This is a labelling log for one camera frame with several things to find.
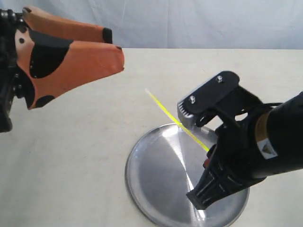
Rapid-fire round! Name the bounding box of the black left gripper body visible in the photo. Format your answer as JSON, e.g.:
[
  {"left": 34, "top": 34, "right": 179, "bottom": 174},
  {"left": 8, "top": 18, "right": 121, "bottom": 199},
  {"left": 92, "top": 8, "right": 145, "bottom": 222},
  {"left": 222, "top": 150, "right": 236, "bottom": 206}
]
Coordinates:
[{"left": 0, "top": 9, "right": 28, "bottom": 133}]

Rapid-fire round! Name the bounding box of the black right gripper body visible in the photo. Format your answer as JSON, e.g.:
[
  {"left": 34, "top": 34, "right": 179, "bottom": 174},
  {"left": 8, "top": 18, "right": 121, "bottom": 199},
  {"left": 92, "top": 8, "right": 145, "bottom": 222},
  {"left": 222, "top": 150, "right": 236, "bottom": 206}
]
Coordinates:
[{"left": 204, "top": 120, "right": 272, "bottom": 187}]

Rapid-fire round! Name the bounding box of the yellow plastic stick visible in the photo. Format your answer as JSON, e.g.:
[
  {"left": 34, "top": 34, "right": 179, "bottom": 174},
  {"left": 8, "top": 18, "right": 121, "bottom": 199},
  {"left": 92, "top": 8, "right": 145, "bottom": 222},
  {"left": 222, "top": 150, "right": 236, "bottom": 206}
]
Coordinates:
[{"left": 145, "top": 88, "right": 209, "bottom": 152}]

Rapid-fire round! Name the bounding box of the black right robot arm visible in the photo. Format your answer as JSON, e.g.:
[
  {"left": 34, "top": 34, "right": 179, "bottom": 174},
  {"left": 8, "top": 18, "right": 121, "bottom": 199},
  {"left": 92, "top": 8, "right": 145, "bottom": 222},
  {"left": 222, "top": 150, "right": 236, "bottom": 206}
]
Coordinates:
[{"left": 187, "top": 94, "right": 303, "bottom": 210}]

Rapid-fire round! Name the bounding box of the round silver metal plate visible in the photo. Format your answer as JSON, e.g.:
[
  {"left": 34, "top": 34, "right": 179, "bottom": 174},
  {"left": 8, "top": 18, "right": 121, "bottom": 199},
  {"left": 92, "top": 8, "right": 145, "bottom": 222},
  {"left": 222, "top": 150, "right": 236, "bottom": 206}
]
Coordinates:
[{"left": 125, "top": 123, "right": 250, "bottom": 227}]

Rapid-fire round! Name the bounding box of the white backdrop cloth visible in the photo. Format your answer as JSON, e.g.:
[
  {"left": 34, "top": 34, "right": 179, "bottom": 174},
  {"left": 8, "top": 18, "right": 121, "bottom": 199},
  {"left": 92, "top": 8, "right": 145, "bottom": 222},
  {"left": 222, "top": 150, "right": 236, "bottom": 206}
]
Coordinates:
[{"left": 0, "top": 0, "right": 303, "bottom": 50}]

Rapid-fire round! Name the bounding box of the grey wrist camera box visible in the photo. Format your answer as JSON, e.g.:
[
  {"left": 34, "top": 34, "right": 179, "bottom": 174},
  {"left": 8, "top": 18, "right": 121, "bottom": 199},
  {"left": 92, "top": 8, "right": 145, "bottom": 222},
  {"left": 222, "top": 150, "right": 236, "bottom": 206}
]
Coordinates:
[{"left": 177, "top": 75, "right": 221, "bottom": 129}]

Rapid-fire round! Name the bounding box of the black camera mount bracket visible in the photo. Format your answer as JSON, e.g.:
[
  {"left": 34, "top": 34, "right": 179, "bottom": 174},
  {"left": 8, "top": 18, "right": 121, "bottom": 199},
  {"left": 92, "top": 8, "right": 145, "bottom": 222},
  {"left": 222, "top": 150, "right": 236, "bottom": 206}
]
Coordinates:
[{"left": 188, "top": 70, "right": 266, "bottom": 133}]

